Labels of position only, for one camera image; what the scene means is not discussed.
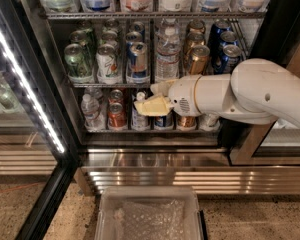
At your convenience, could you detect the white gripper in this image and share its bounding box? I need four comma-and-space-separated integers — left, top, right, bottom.
134, 75, 201, 117

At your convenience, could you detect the white 7up can front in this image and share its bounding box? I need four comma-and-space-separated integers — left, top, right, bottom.
96, 44, 118, 78

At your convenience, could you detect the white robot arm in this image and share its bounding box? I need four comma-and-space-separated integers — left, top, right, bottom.
134, 59, 300, 129

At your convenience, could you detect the blue can bottom front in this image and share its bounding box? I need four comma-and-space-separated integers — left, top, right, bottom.
155, 114, 172, 127

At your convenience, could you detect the gold can bottom front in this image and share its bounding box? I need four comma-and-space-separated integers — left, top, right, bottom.
177, 116, 196, 128

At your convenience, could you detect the gold can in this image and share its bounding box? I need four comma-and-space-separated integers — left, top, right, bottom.
177, 116, 196, 128
186, 19, 206, 33
183, 32, 205, 60
187, 45, 210, 75

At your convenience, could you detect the orange can bottom back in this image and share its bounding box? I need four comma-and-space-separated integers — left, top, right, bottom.
108, 89, 124, 104

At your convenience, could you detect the orange can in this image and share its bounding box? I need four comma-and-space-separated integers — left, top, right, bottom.
108, 103, 126, 128
108, 89, 124, 104

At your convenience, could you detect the orange can bottom front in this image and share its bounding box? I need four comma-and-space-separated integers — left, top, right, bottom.
108, 103, 126, 128

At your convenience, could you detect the Red Bull can front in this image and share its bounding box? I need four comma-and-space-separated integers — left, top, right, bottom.
128, 42, 147, 79

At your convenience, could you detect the silver can bottom front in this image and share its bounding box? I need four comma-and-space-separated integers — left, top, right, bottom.
200, 114, 220, 129

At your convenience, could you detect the water bottle bottom shelf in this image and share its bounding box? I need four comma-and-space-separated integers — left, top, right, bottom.
81, 94, 105, 130

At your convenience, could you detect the Red Bull can back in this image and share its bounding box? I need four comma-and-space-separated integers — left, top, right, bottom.
129, 21, 145, 37

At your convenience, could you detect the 7up can second row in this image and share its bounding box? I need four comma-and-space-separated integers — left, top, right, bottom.
100, 31, 119, 50

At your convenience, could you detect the gold can back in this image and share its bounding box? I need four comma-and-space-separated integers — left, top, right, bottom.
186, 19, 206, 33

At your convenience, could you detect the blue Pepsi can front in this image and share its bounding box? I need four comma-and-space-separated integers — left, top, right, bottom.
213, 44, 242, 74

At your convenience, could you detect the blue pepsi can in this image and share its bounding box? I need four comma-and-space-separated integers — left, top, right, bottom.
208, 19, 231, 54
213, 44, 242, 74
218, 31, 238, 50

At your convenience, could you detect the fridge bottom metal grille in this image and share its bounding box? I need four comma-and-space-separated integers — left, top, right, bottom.
74, 148, 300, 196

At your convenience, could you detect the green can front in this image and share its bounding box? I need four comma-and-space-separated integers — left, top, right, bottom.
64, 44, 92, 78

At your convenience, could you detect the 7up can back row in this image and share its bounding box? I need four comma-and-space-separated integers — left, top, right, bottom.
103, 18, 121, 34

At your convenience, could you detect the blue Pepsi can back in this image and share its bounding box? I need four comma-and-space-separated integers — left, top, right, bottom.
208, 19, 231, 54

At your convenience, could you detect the green can second row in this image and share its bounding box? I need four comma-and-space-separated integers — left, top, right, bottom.
70, 30, 94, 64

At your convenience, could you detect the green can back row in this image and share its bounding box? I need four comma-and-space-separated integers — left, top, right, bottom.
77, 20, 96, 44

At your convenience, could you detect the fridge glass door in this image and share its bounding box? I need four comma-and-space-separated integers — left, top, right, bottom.
0, 0, 78, 240

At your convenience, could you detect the dark juice bottle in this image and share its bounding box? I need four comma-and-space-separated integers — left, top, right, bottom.
131, 91, 150, 130

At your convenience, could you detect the water bottle middle front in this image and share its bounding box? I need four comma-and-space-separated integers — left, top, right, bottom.
156, 27, 181, 81

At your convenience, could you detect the water bottle middle back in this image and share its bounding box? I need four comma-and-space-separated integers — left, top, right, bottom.
159, 18, 179, 34

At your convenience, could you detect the clear plastic bin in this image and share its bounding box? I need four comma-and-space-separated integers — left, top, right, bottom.
94, 186, 204, 240

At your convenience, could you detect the middle wire shelf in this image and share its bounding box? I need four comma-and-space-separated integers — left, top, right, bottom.
63, 81, 151, 88

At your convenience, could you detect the wire shelf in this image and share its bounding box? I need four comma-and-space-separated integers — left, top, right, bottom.
63, 81, 151, 88
42, 11, 266, 20

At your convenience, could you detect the top wire shelf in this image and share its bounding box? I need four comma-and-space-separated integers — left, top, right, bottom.
42, 11, 266, 20

